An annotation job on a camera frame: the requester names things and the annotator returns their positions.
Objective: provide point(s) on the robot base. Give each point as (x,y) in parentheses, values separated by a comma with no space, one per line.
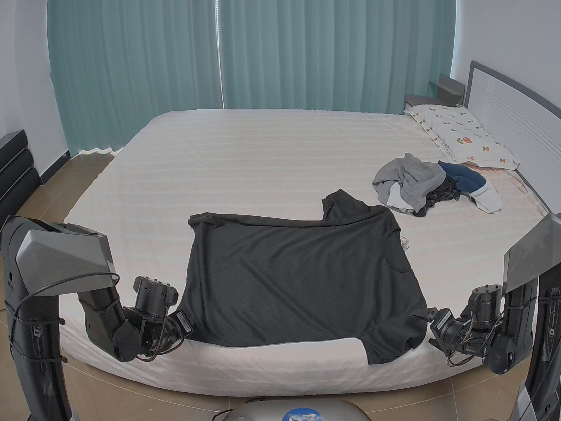
(263,412)

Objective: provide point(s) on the black chest of drawers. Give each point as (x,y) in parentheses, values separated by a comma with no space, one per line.
(17,173)

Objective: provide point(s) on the black T-shirt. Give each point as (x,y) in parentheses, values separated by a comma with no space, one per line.
(285,287)

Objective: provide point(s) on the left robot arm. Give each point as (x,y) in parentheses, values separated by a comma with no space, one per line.
(57,252)

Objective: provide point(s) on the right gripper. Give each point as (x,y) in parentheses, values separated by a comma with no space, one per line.
(449,329)

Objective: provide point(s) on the white printed pillow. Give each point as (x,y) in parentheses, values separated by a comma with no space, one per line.
(464,134)

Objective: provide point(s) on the pile of clothes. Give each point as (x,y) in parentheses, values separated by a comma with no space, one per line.
(416,178)

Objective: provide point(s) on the bed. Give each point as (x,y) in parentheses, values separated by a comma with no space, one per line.
(263,160)

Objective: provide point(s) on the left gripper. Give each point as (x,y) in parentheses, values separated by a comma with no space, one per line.
(173,336)

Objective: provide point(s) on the blue-green curtain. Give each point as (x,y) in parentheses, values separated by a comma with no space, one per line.
(342,37)
(140,59)

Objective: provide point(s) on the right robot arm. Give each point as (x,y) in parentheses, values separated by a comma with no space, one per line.
(521,279)

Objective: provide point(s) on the grey bedside table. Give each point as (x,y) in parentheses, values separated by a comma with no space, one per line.
(449,88)

